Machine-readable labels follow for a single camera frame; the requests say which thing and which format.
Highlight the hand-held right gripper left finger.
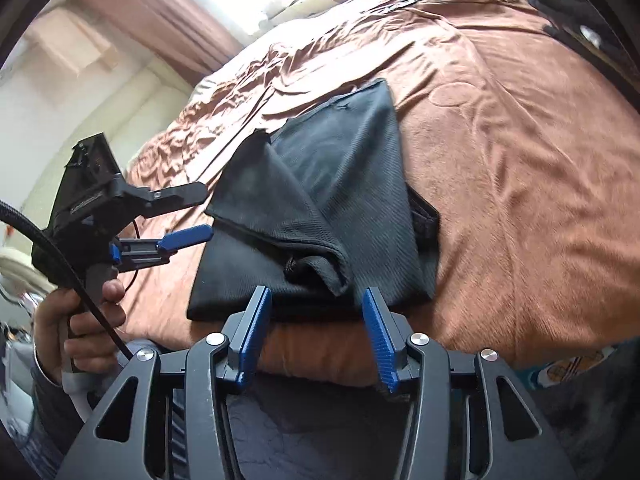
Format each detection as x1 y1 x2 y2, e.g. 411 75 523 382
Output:
55 285 273 480

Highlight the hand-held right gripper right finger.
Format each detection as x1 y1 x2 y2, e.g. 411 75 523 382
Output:
361 287 566 480

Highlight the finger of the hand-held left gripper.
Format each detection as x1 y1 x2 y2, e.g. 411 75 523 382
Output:
111 225 213 267
132 182 208 217

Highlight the black tank top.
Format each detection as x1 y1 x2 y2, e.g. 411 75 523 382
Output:
187 77 442 321

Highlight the stack of dark clothes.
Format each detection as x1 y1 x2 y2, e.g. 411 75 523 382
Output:
530 0 640 81

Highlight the person's left forearm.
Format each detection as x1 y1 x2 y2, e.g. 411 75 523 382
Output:
27 360 101 461

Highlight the person's left hand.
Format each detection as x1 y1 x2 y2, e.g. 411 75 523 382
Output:
32 280 128 386

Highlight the cream padded headboard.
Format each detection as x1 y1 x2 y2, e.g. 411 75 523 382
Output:
0 246 53 291

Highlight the beige hanging cloth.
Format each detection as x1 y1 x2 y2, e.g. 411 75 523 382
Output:
25 7 121 73

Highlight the blue printed bed skirt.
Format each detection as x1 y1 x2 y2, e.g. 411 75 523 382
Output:
515 345 621 388

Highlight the pink curtain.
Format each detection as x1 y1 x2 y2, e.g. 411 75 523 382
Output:
75 0 251 76

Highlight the bed with brown sheet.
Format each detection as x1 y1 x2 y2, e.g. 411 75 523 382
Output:
120 0 640 388

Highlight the black braided cable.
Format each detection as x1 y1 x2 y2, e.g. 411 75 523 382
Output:
0 200 136 361

